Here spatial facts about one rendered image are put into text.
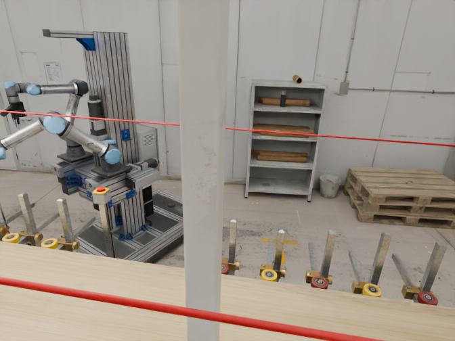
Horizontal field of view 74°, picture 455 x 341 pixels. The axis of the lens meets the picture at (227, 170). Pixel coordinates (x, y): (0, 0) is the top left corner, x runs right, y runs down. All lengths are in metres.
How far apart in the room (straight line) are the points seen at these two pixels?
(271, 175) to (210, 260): 4.10
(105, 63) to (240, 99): 2.13
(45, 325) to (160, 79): 3.39
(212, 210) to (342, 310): 1.23
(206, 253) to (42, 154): 5.08
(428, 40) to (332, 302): 3.70
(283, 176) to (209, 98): 4.21
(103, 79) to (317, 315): 2.13
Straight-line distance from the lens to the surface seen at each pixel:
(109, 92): 2.58
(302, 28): 4.18
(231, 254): 1.70
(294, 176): 4.55
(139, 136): 2.77
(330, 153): 4.54
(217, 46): 0.34
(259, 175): 4.51
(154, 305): 0.33
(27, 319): 1.62
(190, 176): 0.39
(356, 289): 1.83
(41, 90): 2.73
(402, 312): 1.68
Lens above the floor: 1.99
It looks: 23 degrees down
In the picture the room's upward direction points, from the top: 2 degrees clockwise
